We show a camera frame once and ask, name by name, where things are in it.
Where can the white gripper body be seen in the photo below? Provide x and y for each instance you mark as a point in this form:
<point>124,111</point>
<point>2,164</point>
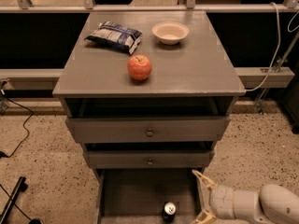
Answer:
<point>221,200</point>

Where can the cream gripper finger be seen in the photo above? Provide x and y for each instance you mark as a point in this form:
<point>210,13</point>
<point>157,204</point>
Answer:
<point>209,183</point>
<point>204,217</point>

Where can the blue pepsi can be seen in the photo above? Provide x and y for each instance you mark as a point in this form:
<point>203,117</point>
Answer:
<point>169,212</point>

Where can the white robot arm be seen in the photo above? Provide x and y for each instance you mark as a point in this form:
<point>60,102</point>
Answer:
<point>273,204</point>

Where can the grey top drawer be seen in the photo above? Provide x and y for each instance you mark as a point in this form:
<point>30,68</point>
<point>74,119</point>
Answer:
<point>144,130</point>

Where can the grey drawer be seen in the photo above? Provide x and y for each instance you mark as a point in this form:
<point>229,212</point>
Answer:
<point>147,159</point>
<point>137,196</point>
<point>144,130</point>

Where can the grey bottom drawer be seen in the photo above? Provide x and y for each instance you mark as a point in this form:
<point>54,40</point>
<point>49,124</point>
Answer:
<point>137,196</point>

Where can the grey wooden drawer cabinet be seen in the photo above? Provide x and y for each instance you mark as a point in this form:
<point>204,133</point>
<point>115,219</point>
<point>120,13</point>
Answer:
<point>193,78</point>

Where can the grey middle drawer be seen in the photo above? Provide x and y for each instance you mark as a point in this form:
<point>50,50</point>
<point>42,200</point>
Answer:
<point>147,159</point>

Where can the metal stand right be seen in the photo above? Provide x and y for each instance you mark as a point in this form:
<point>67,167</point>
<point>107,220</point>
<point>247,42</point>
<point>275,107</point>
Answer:
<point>273,68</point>

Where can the red apple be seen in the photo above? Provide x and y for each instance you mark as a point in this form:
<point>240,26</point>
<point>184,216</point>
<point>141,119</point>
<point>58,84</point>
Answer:
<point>139,67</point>

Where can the white paper bowl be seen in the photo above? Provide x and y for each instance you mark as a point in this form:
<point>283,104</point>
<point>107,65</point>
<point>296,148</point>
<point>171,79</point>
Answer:
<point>169,32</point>

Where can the blue white chip bag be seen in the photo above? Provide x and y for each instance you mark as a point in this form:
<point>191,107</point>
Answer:
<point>113,35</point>

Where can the black floor bar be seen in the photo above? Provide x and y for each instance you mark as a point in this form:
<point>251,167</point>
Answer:
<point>20,186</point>

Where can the metal railing frame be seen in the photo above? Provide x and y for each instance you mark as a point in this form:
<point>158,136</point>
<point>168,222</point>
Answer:
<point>87,6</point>

